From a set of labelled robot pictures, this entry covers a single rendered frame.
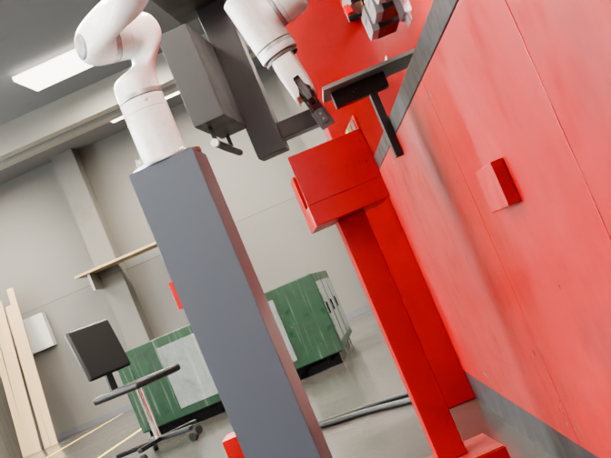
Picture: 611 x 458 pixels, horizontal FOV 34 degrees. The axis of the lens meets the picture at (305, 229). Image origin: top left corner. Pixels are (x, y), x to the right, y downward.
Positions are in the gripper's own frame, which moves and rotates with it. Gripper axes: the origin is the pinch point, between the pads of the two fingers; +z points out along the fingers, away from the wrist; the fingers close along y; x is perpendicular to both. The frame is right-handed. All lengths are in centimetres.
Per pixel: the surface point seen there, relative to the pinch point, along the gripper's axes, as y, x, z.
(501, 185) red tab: 63, 14, 30
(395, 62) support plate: -41.9, 23.6, -6.3
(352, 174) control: 9.4, -1.8, 13.8
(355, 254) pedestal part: 3.6, -10.6, 27.3
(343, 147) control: 9.2, -0.3, 8.2
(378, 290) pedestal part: 3.6, -10.7, 36.1
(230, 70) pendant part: -187, -15, -59
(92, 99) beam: -845, -171, -256
